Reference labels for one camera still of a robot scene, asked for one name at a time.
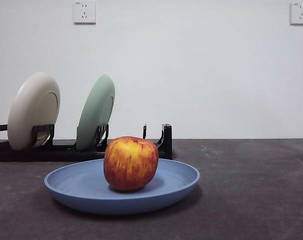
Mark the white wall socket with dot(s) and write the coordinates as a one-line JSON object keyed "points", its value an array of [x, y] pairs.
{"points": [[84, 12], [301, 13]]}

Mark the green plate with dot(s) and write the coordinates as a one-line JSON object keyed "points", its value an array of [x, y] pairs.
{"points": [[96, 110]]}

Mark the red yellow apple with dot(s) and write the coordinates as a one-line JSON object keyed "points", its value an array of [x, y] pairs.
{"points": [[130, 162]]}

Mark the beige plate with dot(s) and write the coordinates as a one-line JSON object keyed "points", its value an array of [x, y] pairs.
{"points": [[29, 110]]}

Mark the blue plate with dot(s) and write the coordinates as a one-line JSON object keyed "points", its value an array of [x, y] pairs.
{"points": [[91, 185]]}

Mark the black plate rack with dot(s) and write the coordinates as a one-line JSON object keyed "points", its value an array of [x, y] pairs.
{"points": [[54, 152]]}

